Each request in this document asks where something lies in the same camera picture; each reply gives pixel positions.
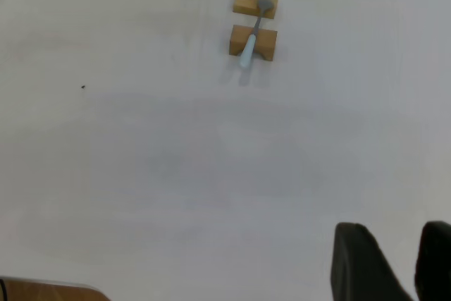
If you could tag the flat rectangular wooden block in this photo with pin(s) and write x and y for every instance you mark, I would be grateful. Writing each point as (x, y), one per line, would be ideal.
(244, 3)

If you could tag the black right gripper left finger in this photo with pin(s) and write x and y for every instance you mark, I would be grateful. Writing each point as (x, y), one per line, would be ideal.
(363, 269)

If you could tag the arched wooden block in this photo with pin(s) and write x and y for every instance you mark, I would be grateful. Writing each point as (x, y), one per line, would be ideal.
(267, 44)

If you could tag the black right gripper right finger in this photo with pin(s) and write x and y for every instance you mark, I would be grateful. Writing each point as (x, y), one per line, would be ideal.
(435, 262)

